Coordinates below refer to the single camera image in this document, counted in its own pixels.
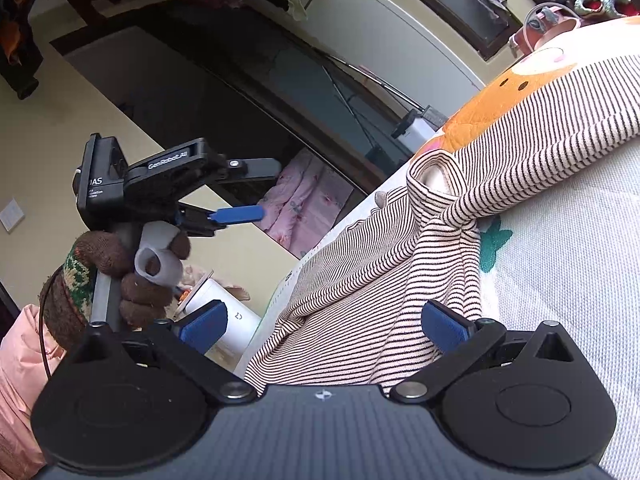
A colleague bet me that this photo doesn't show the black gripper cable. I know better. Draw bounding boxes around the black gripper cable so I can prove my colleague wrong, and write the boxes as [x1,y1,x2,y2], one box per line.
[38,263,68,384]

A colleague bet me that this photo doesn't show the pink plastic basin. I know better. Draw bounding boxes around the pink plastic basin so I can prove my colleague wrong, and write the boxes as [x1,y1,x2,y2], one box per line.
[509,2,582,56]

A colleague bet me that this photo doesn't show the mop pole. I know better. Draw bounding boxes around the mop pole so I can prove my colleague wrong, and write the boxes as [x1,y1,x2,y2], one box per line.
[314,48,425,154]

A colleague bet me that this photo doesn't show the striped beige knit garment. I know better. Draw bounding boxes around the striped beige knit garment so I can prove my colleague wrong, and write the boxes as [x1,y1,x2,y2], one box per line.
[244,54,639,390]

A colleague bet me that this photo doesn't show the white cylindrical appliance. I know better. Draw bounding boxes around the white cylindrical appliance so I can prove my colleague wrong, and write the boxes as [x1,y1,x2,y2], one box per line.
[172,278,260,370]

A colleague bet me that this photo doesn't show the left hand brown knit glove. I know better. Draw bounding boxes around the left hand brown knit glove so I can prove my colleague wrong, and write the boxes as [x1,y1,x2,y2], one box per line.
[39,231,174,350]

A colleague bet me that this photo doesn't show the green knit slippers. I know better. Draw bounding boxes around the green knit slippers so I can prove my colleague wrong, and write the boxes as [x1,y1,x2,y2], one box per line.
[574,0,639,20]

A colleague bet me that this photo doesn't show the white wall switch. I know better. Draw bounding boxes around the white wall switch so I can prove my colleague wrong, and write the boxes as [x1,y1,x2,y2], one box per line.
[0,200,25,233]

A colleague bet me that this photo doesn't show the pink floral bedding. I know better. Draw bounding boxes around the pink floral bedding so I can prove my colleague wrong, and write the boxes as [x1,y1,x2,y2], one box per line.
[256,148,355,259]

